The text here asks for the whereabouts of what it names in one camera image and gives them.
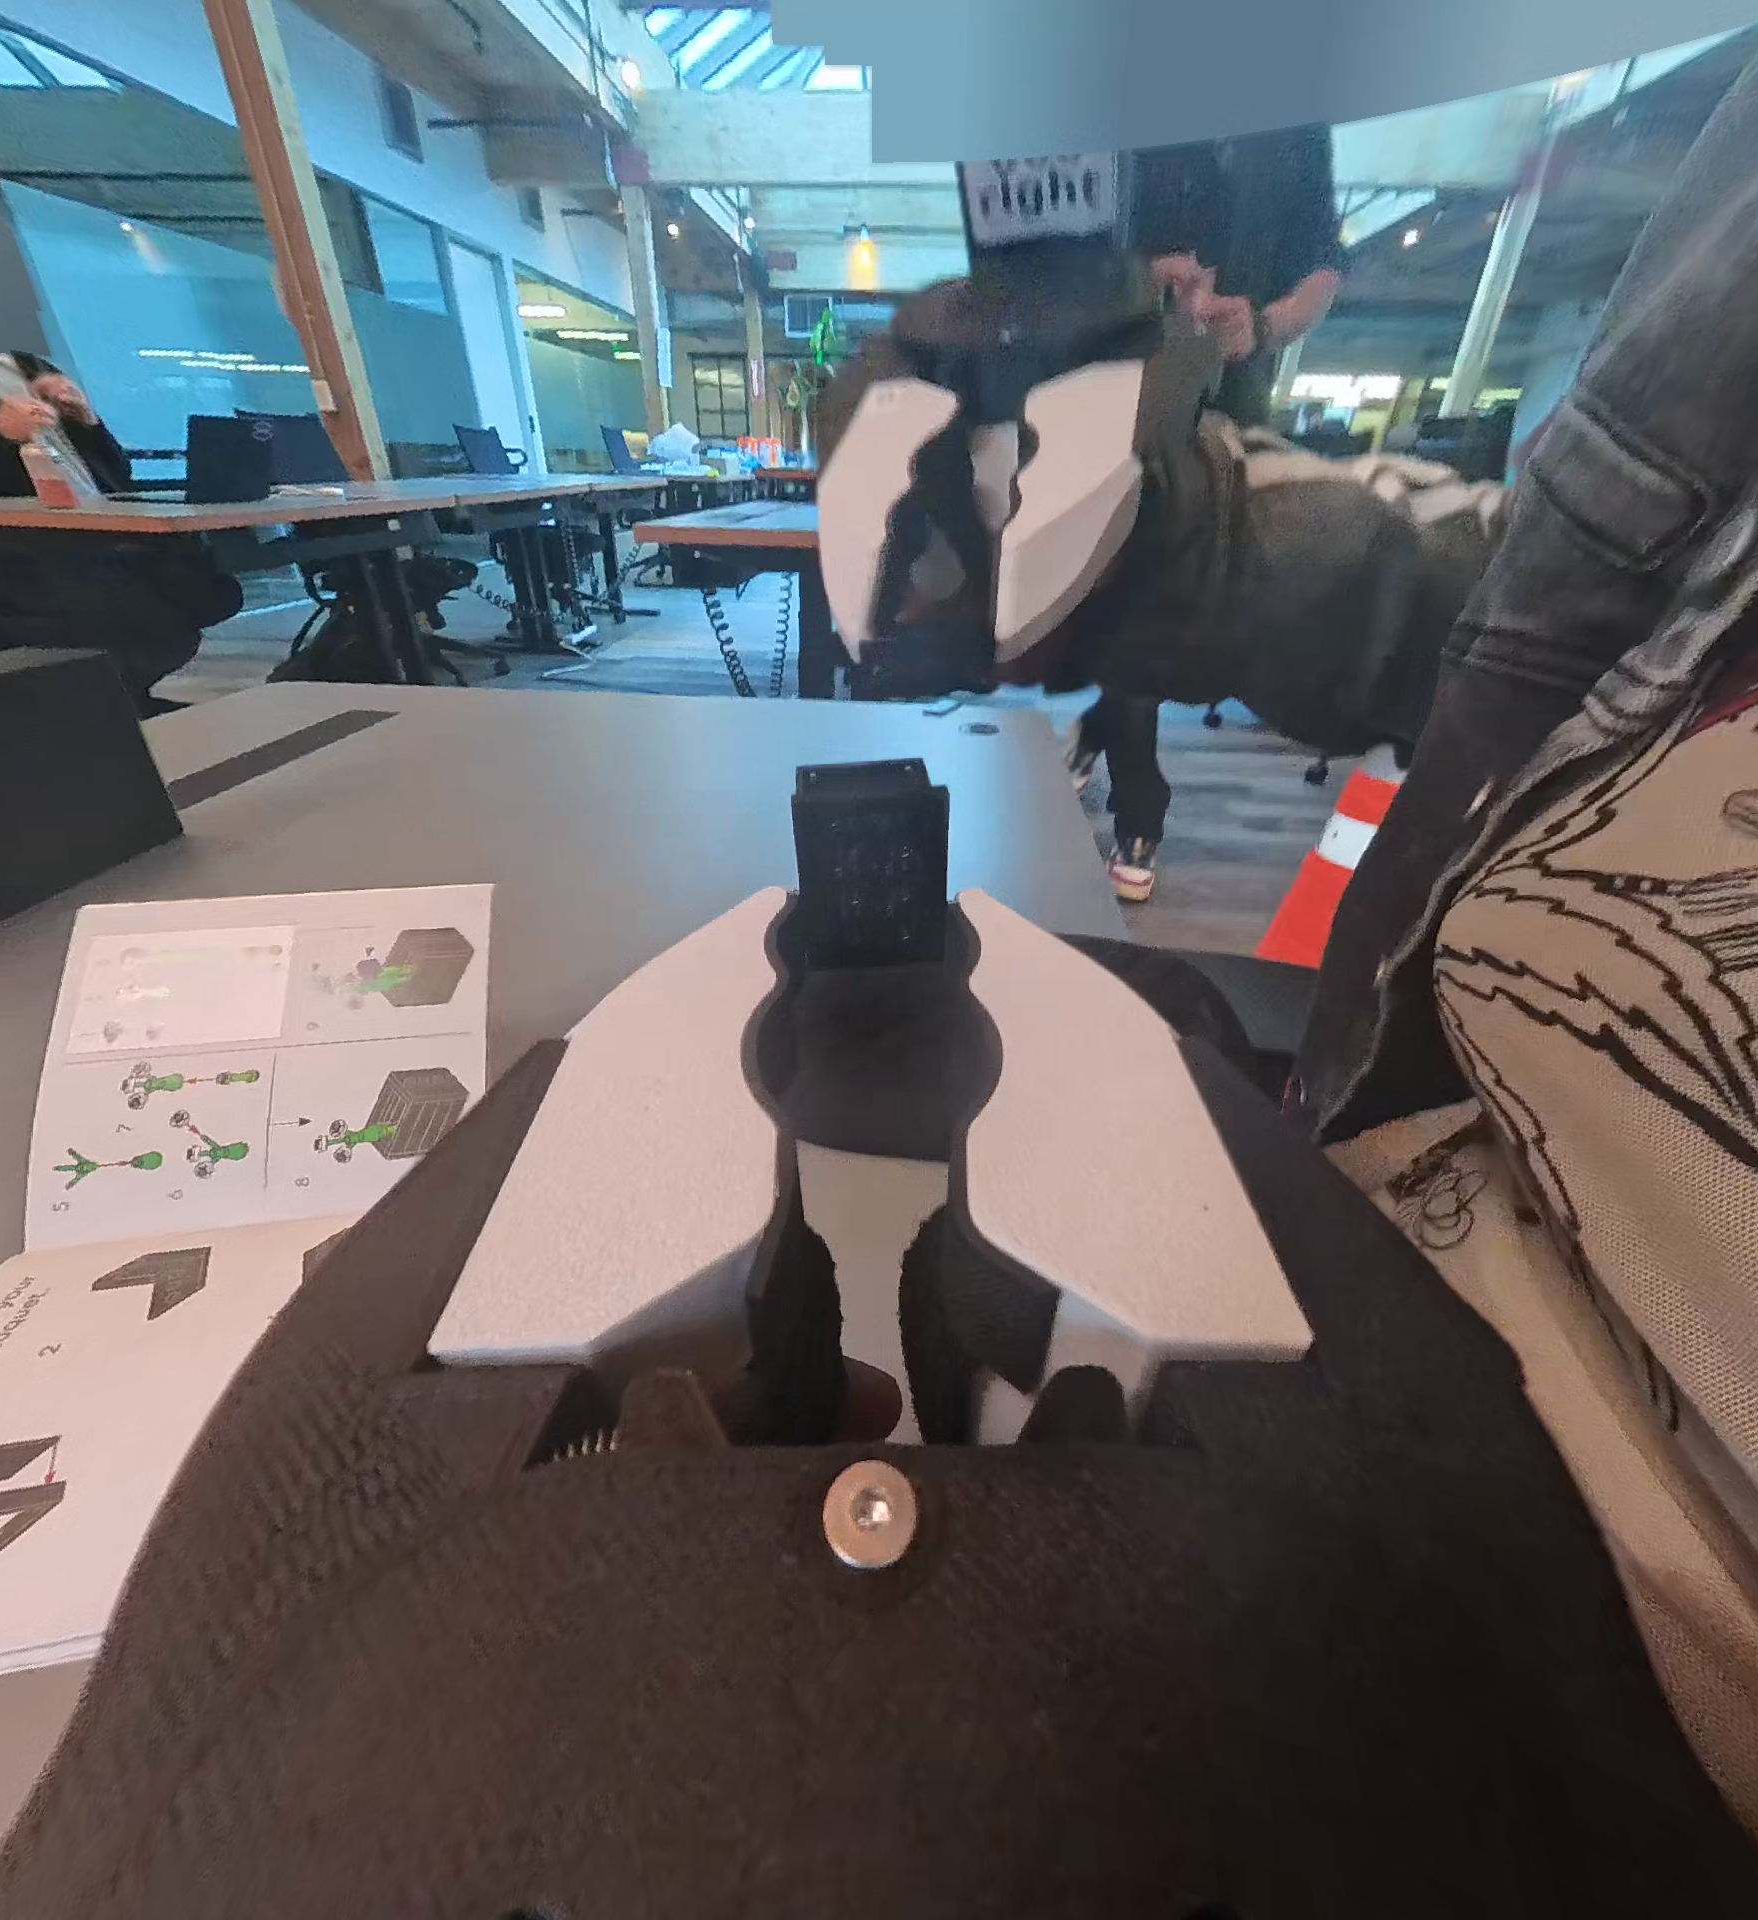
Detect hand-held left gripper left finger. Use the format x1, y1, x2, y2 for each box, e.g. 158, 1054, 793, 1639
425, 886, 793, 1370

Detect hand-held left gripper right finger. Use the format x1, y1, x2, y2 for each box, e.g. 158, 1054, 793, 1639
947, 886, 1319, 1370

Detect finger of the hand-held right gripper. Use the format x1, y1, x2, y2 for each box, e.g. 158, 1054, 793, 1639
816, 379, 960, 665
991, 360, 1147, 669

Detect black lego block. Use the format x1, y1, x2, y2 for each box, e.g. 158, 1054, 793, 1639
791, 760, 955, 976

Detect lego instruction booklet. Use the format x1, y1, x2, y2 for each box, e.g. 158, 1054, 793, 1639
0, 881, 497, 1688

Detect wooden desk black legs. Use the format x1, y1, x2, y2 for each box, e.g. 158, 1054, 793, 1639
631, 499, 828, 699

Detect orange traffic cone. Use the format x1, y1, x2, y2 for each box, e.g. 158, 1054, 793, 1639
1254, 763, 1404, 968

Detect person's denim jacket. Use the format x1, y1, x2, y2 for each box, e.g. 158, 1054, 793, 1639
1290, 0, 1758, 1141

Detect person's floral shirt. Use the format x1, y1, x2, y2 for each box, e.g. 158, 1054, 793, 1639
1329, 645, 1758, 1920

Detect long wooden desk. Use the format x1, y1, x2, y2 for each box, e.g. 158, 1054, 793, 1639
0, 472, 672, 683

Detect black laptop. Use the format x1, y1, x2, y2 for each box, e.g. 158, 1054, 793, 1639
185, 407, 350, 505

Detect wooden pillar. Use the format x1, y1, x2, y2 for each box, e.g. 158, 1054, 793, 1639
202, 0, 395, 484

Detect black cardboard box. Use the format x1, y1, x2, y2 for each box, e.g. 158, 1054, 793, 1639
0, 647, 185, 936

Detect clear bottle red liquid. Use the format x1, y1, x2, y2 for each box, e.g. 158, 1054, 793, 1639
23, 424, 105, 513

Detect black coiled cable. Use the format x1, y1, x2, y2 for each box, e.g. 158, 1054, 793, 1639
700, 577, 799, 701

